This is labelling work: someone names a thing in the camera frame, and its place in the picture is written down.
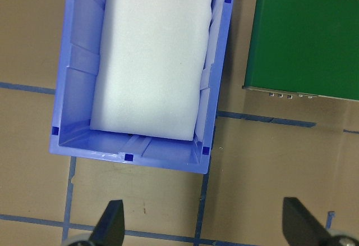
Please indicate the blue plastic storage bin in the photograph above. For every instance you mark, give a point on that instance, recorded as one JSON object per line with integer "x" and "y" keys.
{"x": 78, "y": 102}

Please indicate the white foam pad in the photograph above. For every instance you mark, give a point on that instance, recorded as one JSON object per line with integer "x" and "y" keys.
{"x": 151, "y": 60}

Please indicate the green conveyor belt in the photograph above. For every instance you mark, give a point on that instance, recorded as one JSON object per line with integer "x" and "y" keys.
{"x": 303, "y": 41}

